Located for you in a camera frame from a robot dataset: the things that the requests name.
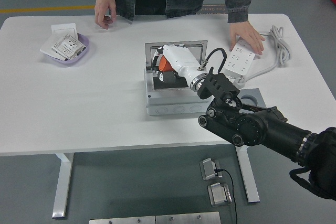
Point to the long metal base plate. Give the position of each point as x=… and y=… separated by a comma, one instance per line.
x=120, y=221

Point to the printed white socket panel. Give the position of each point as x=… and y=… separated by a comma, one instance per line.
x=68, y=45

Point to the clear hinged box lid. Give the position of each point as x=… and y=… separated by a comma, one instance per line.
x=199, y=48

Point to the white power strip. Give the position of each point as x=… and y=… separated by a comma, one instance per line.
x=239, y=64

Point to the person's right hand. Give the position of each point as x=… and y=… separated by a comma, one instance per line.
x=103, y=9

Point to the white table leg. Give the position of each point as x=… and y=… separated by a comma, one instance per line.
x=63, y=182
x=248, y=171

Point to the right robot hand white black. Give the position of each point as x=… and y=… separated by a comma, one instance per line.
x=181, y=58

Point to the grey electrical enclosure box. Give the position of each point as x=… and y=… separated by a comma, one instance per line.
x=170, y=103

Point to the silver foot pedal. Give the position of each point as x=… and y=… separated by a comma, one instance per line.
x=219, y=195
x=208, y=169

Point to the white wall plate tilted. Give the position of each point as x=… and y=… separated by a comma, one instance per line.
x=47, y=46

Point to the plain white square wall plate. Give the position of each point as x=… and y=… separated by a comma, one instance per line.
x=63, y=28

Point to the person's left hand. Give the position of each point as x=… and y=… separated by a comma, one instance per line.
x=246, y=36

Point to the orange cylinder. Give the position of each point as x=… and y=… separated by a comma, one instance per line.
x=165, y=64

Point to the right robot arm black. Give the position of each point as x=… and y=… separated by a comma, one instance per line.
x=262, y=127

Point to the purple tray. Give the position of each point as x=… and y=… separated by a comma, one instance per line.
x=63, y=62

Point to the grey cube with round hole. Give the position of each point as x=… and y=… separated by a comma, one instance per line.
x=258, y=95

